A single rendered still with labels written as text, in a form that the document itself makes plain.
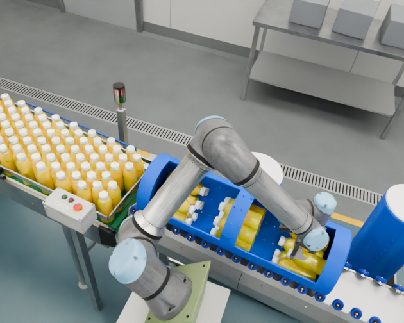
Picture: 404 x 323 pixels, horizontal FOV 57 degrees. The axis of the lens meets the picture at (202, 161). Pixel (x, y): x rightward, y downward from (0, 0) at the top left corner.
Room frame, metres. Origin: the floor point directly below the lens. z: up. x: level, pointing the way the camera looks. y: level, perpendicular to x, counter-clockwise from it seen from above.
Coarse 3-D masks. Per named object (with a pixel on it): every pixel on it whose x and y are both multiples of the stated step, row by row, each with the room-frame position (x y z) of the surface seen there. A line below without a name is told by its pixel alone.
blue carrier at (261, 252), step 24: (168, 168) 1.23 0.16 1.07; (144, 192) 0.98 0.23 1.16; (216, 192) 1.13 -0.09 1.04; (240, 192) 0.99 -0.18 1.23; (240, 216) 0.88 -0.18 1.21; (216, 240) 0.84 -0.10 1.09; (264, 240) 0.95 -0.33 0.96; (336, 240) 0.81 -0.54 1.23; (264, 264) 0.76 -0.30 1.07; (336, 264) 0.72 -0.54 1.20; (312, 288) 0.70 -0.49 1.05
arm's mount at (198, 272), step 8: (192, 264) 0.59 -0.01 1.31; (200, 264) 0.58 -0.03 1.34; (208, 264) 0.57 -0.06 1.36; (184, 272) 0.57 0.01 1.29; (192, 272) 0.56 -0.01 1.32; (200, 272) 0.55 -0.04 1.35; (208, 272) 0.58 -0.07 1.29; (192, 280) 0.53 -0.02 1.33; (200, 280) 0.52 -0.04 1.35; (192, 288) 0.50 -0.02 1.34; (200, 288) 0.49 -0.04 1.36; (192, 296) 0.47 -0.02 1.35; (200, 296) 0.47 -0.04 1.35; (192, 304) 0.45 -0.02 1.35; (200, 304) 0.52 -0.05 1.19; (184, 312) 0.43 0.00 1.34; (192, 312) 0.42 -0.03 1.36; (152, 320) 0.43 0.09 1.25; (160, 320) 0.42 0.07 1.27; (168, 320) 0.41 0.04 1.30; (176, 320) 0.41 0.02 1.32; (184, 320) 0.40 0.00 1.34; (192, 320) 0.40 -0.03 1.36
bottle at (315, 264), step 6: (306, 252) 0.81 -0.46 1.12; (294, 258) 0.79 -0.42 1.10; (306, 258) 0.78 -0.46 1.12; (312, 258) 0.79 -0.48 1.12; (318, 258) 0.79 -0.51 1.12; (300, 264) 0.77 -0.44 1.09; (306, 264) 0.77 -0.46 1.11; (312, 264) 0.76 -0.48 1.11; (318, 264) 0.77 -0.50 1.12; (324, 264) 0.77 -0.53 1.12; (312, 270) 0.75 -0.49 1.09; (318, 270) 0.75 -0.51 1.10
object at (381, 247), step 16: (384, 208) 1.19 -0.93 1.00; (368, 224) 1.22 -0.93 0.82; (384, 224) 1.14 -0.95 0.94; (400, 224) 1.10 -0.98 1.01; (352, 240) 1.27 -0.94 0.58; (368, 240) 1.16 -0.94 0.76; (384, 240) 1.11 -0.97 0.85; (400, 240) 1.08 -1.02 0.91; (352, 256) 1.18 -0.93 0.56; (368, 256) 1.11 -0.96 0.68; (384, 256) 1.08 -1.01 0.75; (400, 256) 1.07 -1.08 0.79; (384, 272) 1.07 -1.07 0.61
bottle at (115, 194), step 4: (108, 188) 1.06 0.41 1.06; (116, 188) 1.06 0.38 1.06; (108, 192) 1.05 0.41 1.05; (112, 192) 1.05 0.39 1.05; (116, 192) 1.05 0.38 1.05; (120, 192) 1.07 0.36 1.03; (112, 196) 1.04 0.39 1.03; (116, 196) 1.05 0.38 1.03; (120, 196) 1.07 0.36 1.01; (112, 200) 1.04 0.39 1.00; (116, 200) 1.05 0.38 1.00; (120, 200) 1.06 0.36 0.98; (116, 204) 1.04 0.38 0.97; (120, 208) 1.06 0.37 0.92
